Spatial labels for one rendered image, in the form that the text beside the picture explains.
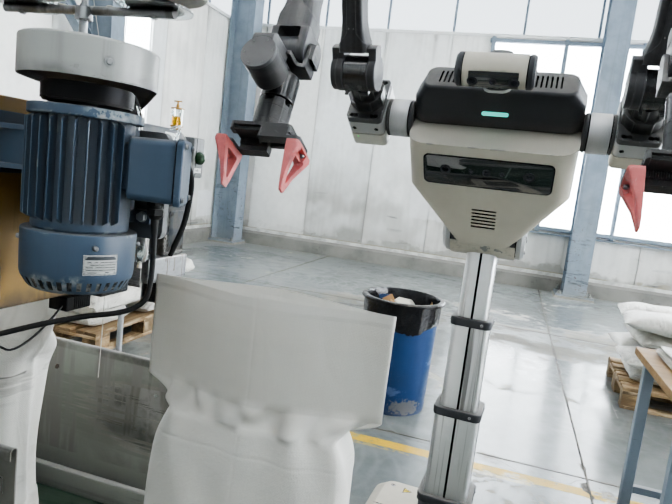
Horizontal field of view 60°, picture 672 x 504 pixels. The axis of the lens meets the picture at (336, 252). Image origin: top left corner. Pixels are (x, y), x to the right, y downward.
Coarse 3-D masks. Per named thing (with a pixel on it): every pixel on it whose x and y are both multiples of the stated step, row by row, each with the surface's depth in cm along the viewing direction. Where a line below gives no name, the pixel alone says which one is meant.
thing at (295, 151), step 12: (264, 132) 89; (276, 132) 89; (288, 132) 89; (288, 144) 88; (300, 144) 88; (288, 156) 88; (300, 156) 91; (288, 168) 89; (300, 168) 92; (288, 180) 90
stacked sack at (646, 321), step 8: (624, 312) 414; (632, 312) 401; (640, 312) 398; (648, 312) 398; (656, 312) 400; (624, 320) 391; (632, 320) 382; (640, 320) 380; (648, 320) 378; (656, 320) 377; (664, 320) 377; (640, 328) 379; (648, 328) 376; (656, 328) 374; (664, 328) 372; (664, 336) 378
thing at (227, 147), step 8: (216, 136) 91; (224, 136) 91; (216, 144) 91; (224, 144) 91; (232, 144) 93; (240, 144) 95; (248, 144) 95; (256, 144) 94; (224, 152) 91; (232, 152) 94; (240, 152) 96; (248, 152) 96; (256, 152) 95; (264, 152) 94; (224, 160) 91; (232, 160) 95; (224, 168) 91; (232, 168) 94; (224, 176) 91; (224, 184) 92
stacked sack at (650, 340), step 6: (624, 324) 442; (630, 330) 417; (636, 330) 406; (636, 336) 399; (642, 336) 390; (648, 336) 388; (654, 336) 387; (660, 336) 388; (642, 342) 384; (648, 342) 383; (654, 342) 382; (660, 342) 381; (666, 342) 381; (654, 348) 387; (660, 348) 382
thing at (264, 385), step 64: (192, 320) 112; (256, 320) 104; (320, 320) 103; (384, 320) 103; (192, 384) 113; (256, 384) 105; (320, 384) 105; (384, 384) 104; (192, 448) 108; (256, 448) 104; (320, 448) 103
